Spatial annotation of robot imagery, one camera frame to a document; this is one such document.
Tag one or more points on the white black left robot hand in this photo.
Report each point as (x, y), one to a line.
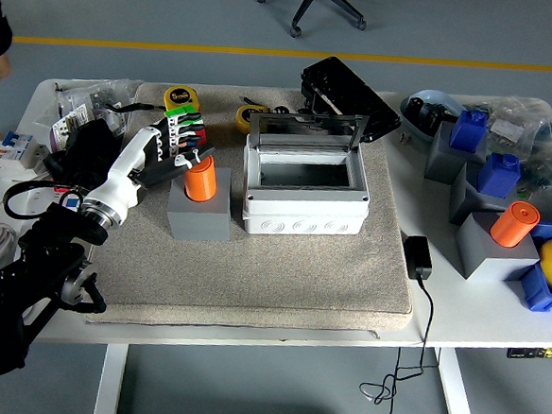
(124, 177)

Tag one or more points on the orange cylinder battery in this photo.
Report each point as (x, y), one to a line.
(201, 180)
(511, 226)

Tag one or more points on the transparent hinged box lid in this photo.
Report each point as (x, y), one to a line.
(255, 125)

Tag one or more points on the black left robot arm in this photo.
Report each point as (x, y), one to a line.
(40, 257)

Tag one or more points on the grey plastic junction box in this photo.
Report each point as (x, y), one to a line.
(304, 213)

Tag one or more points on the blue square battery block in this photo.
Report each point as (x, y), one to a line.
(468, 133)
(498, 177)

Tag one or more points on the black folded umbrella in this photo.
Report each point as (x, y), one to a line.
(91, 142)

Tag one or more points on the white table leg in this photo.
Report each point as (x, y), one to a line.
(111, 385)
(457, 395)

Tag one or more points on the grey block with round hole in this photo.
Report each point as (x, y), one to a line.
(199, 220)

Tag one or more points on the black table control panel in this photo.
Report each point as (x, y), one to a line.
(538, 353)

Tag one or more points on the clear bag of hardware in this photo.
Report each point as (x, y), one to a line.
(75, 96)

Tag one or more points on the yellow tape measure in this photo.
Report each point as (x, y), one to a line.
(244, 118)
(179, 97)

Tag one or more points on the white blue circuit breaker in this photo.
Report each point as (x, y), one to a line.
(12, 150)

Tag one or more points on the blue plastic bin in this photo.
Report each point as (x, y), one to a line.
(540, 294)

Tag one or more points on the black cylindrical capacitor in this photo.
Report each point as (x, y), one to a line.
(281, 109)

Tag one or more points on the beige fabric mat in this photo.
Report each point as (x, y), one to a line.
(276, 273)

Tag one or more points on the grey holder block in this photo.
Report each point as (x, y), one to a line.
(463, 201)
(442, 162)
(481, 254)

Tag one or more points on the black power adapter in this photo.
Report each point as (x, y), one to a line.
(418, 257)

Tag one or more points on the black flat case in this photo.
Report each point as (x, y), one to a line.
(350, 94)

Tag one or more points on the clear bag of parts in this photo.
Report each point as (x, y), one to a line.
(546, 140)

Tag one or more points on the light blue bowl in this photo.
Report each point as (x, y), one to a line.
(435, 97)

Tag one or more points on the white wall socket module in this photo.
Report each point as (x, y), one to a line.
(66, 126)

